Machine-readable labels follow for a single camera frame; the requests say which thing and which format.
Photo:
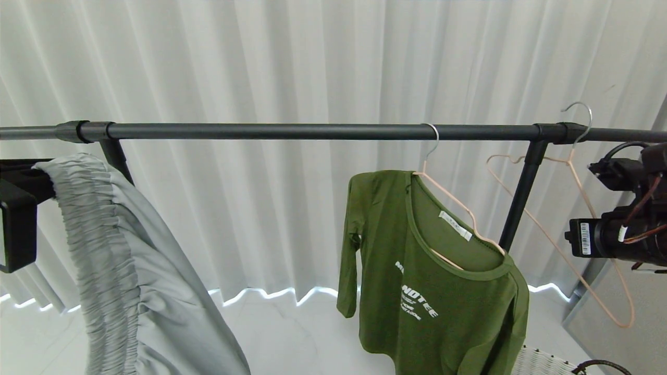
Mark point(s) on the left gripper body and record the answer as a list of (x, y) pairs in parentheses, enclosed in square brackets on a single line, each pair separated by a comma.
[(18, 229)]

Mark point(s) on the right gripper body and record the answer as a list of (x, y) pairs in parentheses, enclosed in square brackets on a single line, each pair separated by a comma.
[(604, 239)]

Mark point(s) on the pink clothes hanger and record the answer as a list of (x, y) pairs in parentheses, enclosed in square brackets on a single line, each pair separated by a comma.
[(448, 194), (552, 242)]

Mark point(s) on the pale grey shorts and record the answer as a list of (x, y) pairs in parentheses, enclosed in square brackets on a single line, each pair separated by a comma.
[(146, 291)]

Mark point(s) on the green shirt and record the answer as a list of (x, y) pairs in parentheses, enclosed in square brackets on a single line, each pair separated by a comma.
[(443, 323)]

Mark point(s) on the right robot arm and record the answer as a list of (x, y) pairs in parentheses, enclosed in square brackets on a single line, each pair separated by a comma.
[(657, 159)]

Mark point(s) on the white laundry basket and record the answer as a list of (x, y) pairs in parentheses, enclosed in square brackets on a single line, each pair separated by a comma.
[(547, 364)]

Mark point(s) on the black clothes rack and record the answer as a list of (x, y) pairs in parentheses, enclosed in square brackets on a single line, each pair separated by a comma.
[(312, 131)]

